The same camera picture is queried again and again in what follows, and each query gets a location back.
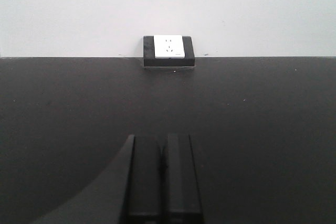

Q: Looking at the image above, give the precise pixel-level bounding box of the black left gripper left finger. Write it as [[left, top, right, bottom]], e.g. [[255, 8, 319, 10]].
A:
[[34, 135, 162, 223]]

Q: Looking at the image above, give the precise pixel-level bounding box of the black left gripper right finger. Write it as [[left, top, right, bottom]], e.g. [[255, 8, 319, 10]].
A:
[[163, 134, 203, 223]]

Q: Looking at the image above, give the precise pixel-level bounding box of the black outlet housing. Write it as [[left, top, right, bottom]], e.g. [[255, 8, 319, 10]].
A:
[[143, 35, 195, 67]]

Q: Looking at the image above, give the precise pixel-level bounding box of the white power outlet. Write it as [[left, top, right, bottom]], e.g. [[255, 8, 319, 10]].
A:
[[153, 35, 185, 59]]

